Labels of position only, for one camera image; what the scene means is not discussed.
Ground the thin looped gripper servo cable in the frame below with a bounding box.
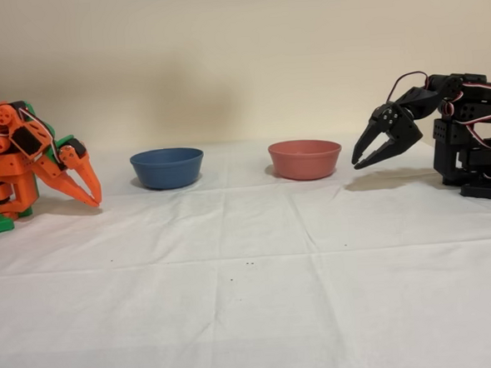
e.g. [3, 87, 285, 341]
[383, 70, 431, 104]

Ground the white tablecloth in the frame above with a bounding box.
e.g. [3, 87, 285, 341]
[0, 125, 491, 368]

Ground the red bowl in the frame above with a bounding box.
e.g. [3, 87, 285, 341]
[266, 137, 345, 183]

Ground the blue bowl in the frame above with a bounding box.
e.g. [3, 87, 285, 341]
[128, 146, 207, 192]

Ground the servo cable on orange arm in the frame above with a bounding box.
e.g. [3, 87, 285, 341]
[17, 103, 64, 167]

